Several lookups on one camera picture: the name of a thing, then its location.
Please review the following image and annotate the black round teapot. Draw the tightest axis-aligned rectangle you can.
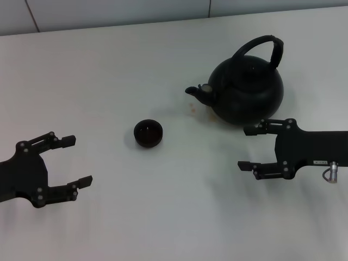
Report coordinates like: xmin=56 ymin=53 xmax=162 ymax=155
xmin=184 ymin=35 xmax=285 ymax=126

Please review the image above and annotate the small dark teacup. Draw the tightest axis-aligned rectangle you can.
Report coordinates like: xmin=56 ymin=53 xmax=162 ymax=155
xmin=133 ymin=119 xmax=164 ymax=149

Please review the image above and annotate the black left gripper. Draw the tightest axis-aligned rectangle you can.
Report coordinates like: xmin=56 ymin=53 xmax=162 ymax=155
xmin=0 ymin=131 xmax=94 ymax=209

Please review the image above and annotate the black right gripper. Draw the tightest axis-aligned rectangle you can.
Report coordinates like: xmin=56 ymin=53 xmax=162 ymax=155
xmin=237 ymin=118 xmax=348 ymax=181

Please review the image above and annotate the right gripper cable with plugs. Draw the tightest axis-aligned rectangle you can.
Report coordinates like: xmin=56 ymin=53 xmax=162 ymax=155
xmin=322 ymin=161 xmax=340 ymax=184

